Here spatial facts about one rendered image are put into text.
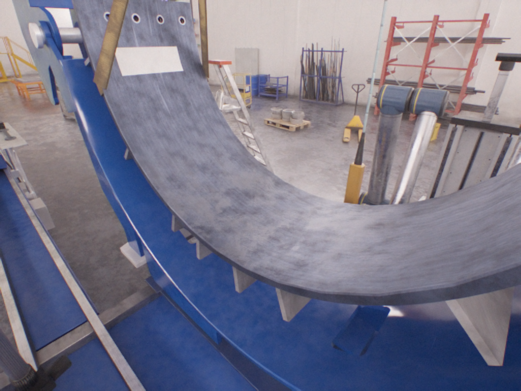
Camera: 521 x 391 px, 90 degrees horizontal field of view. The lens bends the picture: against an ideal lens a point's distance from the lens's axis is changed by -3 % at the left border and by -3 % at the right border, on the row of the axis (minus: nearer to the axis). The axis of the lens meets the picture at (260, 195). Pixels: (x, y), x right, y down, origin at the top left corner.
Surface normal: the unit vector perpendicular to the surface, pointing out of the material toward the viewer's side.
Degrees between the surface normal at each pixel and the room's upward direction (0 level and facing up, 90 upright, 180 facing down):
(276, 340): 13
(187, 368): 0
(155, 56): 75
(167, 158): 35
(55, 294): 0
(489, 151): 90
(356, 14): 90
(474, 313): 42
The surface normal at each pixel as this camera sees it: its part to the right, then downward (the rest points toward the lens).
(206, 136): 0.51, -0.38
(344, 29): -0.68, 0.36
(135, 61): 0.70, 0.10
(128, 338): 0.00, -0.88
